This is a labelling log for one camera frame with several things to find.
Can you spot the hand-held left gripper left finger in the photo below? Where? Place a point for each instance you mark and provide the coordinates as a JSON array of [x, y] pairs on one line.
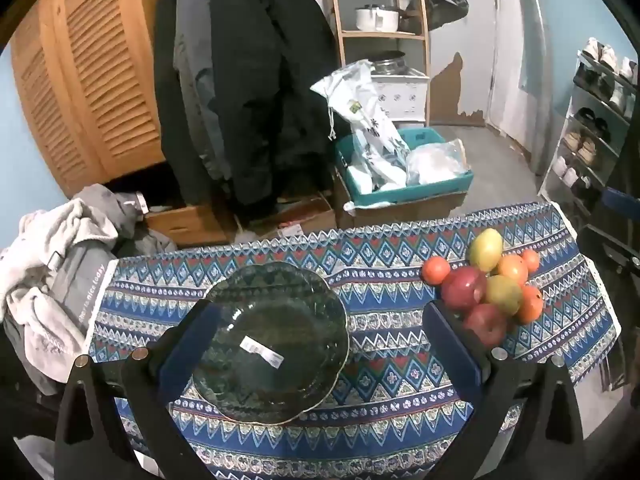
[[187, 355]]

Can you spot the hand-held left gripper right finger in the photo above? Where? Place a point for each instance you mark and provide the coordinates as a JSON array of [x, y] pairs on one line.
[[457, 350]]

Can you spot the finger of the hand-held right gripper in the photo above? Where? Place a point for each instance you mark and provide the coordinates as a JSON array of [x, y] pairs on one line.
[[620, 199], [607, 247]]

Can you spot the red apple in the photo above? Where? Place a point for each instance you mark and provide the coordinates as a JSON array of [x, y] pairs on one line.
[[485, 322], [462, 287]]

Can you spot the green-red mango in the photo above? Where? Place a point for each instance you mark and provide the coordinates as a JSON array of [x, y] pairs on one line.
[[504, 294]]

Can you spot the dark green glass plate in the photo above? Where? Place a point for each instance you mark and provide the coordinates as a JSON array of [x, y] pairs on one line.
[[280, 310]]

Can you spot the small orange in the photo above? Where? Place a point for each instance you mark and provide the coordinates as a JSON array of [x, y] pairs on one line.
[[531, 260]]

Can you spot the group of shoes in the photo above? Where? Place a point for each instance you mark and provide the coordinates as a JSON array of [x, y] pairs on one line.
[[595, 125]]

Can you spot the white shoe rack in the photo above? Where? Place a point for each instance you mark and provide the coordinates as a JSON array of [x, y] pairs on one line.
[[570, 125]]

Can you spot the large yellow-green mango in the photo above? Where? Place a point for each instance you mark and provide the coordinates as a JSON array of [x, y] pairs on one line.
[[486, 250]]

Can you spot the blue patterned tablecloth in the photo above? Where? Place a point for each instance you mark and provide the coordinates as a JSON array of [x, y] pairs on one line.
[[390, 270]]

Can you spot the wooden drawer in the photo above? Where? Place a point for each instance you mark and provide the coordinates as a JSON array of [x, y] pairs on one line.
[[185, 225]]

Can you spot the large cardboard box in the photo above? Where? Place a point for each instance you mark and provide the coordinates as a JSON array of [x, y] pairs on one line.
[[400, 212]]

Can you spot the grey clothing pile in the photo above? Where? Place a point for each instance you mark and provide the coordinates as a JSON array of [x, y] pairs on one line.
[[107, 200]]

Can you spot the flat cardboard box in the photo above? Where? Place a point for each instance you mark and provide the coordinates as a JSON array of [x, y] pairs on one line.
[[300, 217]]

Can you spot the clear plastic bag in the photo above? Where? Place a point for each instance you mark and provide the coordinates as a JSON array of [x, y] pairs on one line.
[[437, 160]]

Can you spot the pile of grey clothes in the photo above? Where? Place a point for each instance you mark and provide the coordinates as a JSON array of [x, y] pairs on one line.
[[40, 240]]

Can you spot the white door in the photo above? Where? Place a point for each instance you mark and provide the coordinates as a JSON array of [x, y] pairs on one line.
[[510, 35]]

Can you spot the white patterned storage box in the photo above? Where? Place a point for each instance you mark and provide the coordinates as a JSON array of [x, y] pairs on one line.
[[402, 95]]

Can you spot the metal pot with black lid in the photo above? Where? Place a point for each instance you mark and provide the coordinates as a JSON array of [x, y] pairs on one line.
[[390, 64]]

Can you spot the dark hanging bag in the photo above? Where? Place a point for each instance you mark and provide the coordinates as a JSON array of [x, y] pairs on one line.
[[440, 0]]

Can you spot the black coat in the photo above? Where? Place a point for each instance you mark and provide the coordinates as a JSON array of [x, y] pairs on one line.
[[270, 85]]

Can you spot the grey jacket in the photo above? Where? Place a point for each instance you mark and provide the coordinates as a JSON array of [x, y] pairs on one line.
[[195, 70]]

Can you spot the wooden louvered wardrobe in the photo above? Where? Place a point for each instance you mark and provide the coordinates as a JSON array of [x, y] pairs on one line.
[[90, 85]]

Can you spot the white pot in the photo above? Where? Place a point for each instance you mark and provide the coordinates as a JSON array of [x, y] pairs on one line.
[[375, 17]]

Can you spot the wooden shelf unit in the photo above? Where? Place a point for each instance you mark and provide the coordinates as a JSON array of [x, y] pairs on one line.
[[336, 10]]

